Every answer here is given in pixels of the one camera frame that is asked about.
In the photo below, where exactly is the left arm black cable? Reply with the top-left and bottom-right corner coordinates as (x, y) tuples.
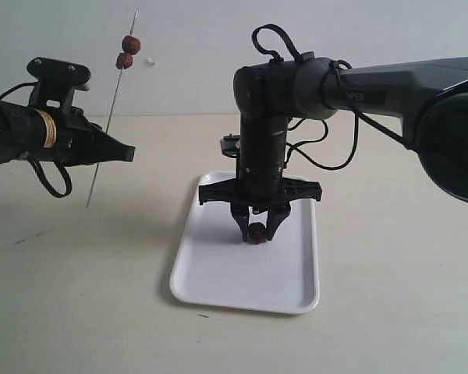
(0, 50), (73, 199)

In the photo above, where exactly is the red date top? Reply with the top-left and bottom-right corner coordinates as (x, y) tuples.
(115, 52), (133, 70)

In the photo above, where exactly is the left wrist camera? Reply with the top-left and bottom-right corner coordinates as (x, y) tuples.
(27, 57), (91, 114)

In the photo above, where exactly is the dark red date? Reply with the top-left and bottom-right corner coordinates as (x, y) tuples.
(248, 222), (267, 245)

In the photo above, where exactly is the right grey black robot arm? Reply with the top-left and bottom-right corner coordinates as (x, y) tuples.
(198, 57), (468, 238)

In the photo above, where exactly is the left grey black robot arm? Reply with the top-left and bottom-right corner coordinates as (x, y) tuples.
(0, 101), (135, 167)

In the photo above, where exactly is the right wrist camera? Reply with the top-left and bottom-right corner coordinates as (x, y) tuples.
(220, 134), (241, 159)

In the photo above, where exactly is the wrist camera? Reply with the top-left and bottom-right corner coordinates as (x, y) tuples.
(27, 57), (91, 114)
(220, 134), (241, 159)

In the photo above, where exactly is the thin metal skewer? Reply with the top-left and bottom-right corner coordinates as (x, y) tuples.
(85, 10), (138, 208)

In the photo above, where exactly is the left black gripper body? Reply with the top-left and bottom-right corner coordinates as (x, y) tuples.
(35, 106), (102, 166)

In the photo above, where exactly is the white rectangular plastic tray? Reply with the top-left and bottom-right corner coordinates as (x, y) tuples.
(169, 170), (321, 315)

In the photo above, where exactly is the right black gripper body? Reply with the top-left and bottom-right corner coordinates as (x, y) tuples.
(198, 115), (322, 212)

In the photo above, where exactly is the red date bottom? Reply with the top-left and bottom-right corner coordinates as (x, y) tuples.
(122, 35), (141, 55)

